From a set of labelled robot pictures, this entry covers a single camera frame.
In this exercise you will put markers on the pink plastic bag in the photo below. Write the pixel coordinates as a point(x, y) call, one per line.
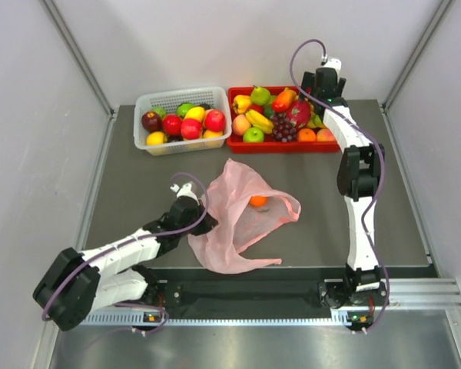
point(239, 224)

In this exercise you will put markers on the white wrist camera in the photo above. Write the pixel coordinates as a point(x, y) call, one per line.
point(185, 190)
point(333, 63)

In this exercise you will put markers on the peach right in tray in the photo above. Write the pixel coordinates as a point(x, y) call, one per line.
point(325, 135)

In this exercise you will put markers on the small orange persimmon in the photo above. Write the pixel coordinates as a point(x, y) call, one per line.
point(284, 100)

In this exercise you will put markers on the green pear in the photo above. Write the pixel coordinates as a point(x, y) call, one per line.
point(260, 95)

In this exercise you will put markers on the yellow lemon front right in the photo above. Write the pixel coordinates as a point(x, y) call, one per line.
point(212, 134)

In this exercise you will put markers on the red apple front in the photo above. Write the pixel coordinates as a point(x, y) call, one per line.
point(191, 129)

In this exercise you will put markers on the dark green lime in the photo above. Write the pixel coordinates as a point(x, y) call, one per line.
point(268, 111)

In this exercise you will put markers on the yellow lemon front left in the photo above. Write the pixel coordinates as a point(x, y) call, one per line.
point(156, 138)

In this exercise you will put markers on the peach in tray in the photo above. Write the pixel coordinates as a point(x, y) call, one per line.
point(240, 125)
point(325, 135)

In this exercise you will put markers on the green apple in tray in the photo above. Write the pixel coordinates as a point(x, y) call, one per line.
point(253, 135)

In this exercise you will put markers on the yellow banana bunch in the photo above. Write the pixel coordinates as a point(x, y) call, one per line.
point(259, 121)

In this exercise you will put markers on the yellow lemon in basket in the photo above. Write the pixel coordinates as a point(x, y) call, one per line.
point(197, 113)

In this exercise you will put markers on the yellow bell pepper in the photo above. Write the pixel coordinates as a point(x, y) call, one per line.
point(241, 103)

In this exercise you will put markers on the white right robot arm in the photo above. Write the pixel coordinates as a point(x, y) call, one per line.
point(359, 178)

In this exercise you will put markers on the white perforated plastic basket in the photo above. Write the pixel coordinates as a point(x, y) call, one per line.
point(169, 100)

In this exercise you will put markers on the peach left in tray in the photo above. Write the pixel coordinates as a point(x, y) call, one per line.
point(240, 125)

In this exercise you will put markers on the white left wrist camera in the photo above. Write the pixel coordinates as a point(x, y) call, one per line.
point(185, 190)

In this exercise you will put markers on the red plastic tray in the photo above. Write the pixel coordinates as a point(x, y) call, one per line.
point(269, 146)

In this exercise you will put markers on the orange tangerine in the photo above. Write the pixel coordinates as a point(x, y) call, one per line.
point(258, 201)

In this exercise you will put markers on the red apple left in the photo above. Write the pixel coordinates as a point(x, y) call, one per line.
point(171, 124)

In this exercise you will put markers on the red apple right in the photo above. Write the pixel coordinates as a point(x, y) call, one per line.
point(215, 120)

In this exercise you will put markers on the orange fruit in tray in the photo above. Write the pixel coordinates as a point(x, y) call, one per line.
point(306, 135)

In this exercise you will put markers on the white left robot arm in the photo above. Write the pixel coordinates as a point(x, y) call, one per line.
point(78, 283)

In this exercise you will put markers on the pink dragon fruit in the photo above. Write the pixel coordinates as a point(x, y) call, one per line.
point(299, 113)

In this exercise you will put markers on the dark red apple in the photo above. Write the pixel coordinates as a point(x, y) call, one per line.
point(151, 122)

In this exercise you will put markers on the green apple in basket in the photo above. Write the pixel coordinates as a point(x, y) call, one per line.
point(183, 109)

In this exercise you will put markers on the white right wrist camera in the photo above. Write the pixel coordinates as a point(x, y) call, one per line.
point(333, 63)

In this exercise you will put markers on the purple grape bunch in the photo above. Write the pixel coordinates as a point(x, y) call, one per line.
point(283, 129)

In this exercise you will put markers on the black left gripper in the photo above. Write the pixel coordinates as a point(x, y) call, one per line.
point(207, 224)

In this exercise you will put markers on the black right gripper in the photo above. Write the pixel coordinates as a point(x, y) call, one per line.
point(308, 82)

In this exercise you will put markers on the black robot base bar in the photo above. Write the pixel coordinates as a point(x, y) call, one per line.
point(271, 294)

